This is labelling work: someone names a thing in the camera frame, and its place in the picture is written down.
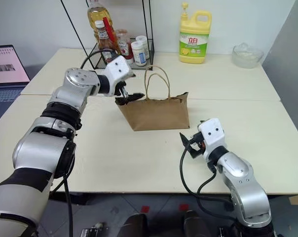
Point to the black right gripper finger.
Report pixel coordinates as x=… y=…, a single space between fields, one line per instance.
x=194 y=153
x=185 y=141

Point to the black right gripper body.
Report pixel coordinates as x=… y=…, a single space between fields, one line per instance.
x=197 y=144

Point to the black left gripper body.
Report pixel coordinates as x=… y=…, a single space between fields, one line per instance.
x=120 y=90

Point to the brown paper bag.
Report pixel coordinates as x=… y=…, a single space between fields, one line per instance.
x=156 y=114

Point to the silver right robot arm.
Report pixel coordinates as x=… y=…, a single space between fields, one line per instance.
x=245 y=182

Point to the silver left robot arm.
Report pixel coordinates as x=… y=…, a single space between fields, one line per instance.
x=43 y=148

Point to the white plastic jar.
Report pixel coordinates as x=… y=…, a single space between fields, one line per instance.
x=139 y=54
x=142 y=40

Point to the red ketchup bottle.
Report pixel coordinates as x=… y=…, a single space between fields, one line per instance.
x=123 y=45

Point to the red floor tape square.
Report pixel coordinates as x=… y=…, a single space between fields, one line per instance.
x=145 y=209
x=183 y=207

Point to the white-capped sauce bottle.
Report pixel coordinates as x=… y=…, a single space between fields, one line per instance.
x=102 y=37

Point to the red plastic utensil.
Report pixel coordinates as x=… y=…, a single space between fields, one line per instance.
x=110 y=33

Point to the dark rounded shape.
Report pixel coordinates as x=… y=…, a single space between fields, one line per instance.
x=134 y=225
x=197 y=224

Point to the yellow detergent bottle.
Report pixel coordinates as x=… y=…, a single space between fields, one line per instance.
x=194 y=42

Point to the yellow cooking oil bottle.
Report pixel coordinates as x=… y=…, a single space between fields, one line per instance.
x=98 y=13

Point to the clear glass bowl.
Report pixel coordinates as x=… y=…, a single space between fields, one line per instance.
x=247 y=56

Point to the tan floor tape piece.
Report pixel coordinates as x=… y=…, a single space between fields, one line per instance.
x=296 y=200

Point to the grey partition panel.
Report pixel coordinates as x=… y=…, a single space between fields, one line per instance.
x=287 y=74

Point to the open laptop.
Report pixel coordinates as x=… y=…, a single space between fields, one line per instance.
x=6 y=74

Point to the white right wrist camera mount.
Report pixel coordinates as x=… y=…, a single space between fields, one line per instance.
x=212 y=134

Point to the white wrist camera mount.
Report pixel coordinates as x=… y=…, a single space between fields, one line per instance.
x=212 y=134
x=118 y=70

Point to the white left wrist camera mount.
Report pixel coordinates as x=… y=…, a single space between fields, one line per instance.
x=118 y=70

